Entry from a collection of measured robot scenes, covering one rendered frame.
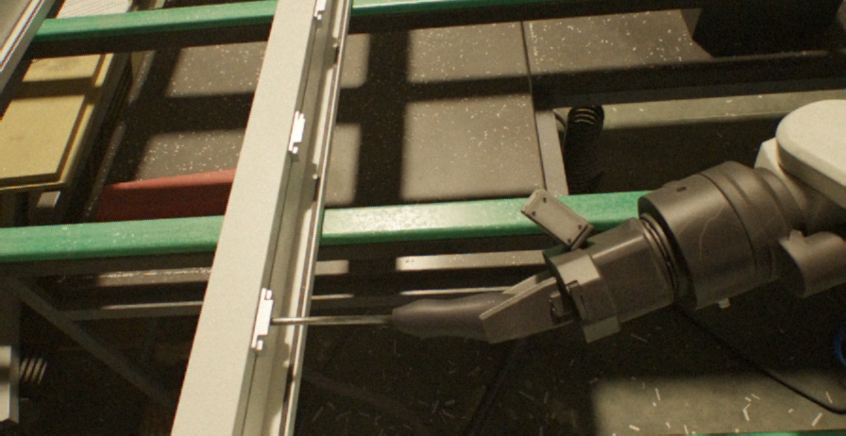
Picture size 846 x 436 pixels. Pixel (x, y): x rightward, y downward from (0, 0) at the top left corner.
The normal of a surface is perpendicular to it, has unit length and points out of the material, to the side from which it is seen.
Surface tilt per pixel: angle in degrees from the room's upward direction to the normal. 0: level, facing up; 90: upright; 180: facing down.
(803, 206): 78
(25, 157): 0
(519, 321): 37
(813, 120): 20
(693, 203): 14
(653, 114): 0
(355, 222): 0
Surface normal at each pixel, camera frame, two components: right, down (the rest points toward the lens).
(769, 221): -0.11, -0.03
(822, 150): -0.35, -0.71
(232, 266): -0.09, -0.59
